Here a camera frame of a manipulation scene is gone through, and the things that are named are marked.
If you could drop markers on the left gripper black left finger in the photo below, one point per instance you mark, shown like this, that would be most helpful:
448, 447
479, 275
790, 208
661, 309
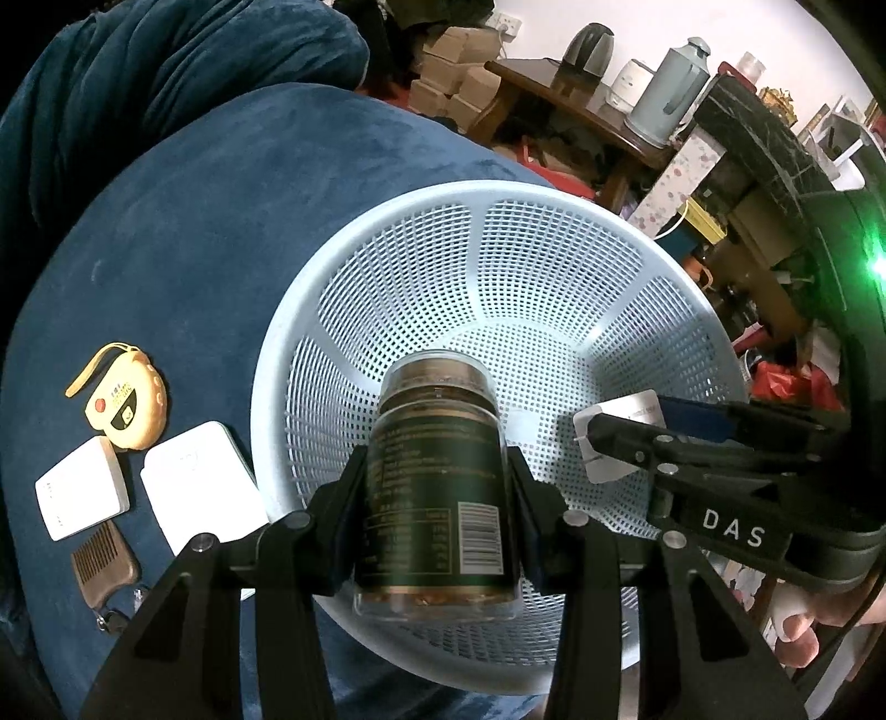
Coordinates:
179, 657

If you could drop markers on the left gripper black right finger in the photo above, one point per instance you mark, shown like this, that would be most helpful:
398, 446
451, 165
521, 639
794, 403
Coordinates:
700, 654

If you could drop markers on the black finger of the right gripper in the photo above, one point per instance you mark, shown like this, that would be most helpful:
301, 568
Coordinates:
750, 422
623, 446

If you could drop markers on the brown wooden comb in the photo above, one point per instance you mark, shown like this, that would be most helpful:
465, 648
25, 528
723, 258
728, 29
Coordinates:
103, 565

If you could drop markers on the white remote box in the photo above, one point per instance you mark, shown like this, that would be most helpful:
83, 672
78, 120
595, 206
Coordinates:
197, 483

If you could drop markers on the white power adapter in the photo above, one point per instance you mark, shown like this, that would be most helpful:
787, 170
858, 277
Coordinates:
84, 489

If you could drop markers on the amber jar green label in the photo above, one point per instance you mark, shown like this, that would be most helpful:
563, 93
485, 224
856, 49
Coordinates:
437, 544

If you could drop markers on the yellow tape measure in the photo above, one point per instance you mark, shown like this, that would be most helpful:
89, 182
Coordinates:
129, 404

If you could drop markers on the person right hand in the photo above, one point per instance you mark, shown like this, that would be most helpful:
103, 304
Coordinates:
796, 612

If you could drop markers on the small white card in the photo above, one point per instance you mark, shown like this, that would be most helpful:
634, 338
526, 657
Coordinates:
644, 407

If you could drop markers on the light blue mesh basket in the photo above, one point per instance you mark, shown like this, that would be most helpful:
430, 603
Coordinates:
562, 301

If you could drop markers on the pale blue thermos jug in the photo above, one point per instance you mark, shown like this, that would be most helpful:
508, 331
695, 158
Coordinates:
675, 86

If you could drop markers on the dark wooden side table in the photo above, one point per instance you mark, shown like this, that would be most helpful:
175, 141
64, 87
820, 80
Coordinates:
582, 100

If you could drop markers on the black electric kettle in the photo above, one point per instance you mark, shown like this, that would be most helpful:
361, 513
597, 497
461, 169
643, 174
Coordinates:
590, 51

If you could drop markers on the blue velvet cushion cover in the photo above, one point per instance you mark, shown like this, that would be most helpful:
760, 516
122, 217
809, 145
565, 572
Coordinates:
186, 254

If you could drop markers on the stacked cardboard boxes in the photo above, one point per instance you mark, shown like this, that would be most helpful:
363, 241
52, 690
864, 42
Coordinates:
454, 82

